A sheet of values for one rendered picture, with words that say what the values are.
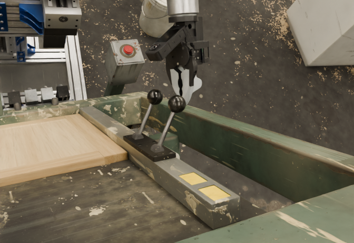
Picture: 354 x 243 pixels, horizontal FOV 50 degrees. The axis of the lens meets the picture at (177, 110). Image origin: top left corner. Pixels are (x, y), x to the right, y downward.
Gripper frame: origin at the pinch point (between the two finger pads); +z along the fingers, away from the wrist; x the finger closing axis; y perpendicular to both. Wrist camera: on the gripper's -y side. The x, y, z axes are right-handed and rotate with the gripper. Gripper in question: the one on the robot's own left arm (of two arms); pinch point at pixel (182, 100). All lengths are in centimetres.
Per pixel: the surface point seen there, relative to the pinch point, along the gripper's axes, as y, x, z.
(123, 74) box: 32, 62, -1
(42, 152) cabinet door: -25.1, 25.9, 10.7
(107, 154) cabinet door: -17.8, 8.8, 10.3
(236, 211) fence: -24.1, -31.7, 10.3
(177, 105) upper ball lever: -12.6, -10.1, -1.9
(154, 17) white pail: 121, 132, -27
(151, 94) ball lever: -8.5, 1.8, -2.7
